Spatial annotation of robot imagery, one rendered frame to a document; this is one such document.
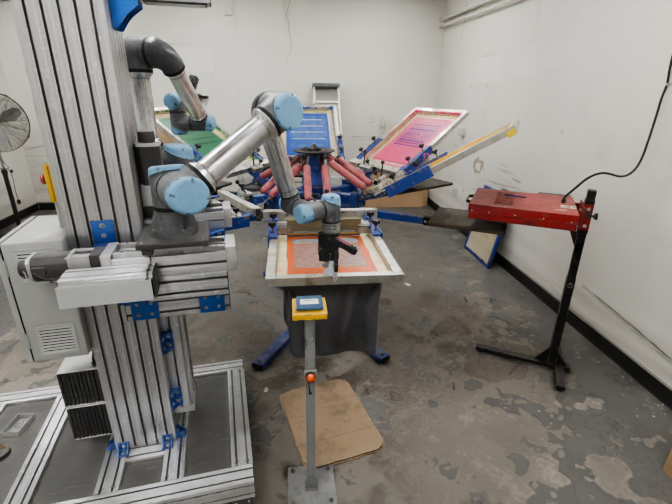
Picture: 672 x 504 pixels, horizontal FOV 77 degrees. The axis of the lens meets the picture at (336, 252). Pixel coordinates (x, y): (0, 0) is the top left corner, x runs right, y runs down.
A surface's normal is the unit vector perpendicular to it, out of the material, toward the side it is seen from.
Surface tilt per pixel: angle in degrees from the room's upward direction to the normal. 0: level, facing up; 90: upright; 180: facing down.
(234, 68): 90
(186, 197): 94
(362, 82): 90
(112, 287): 90
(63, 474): 0
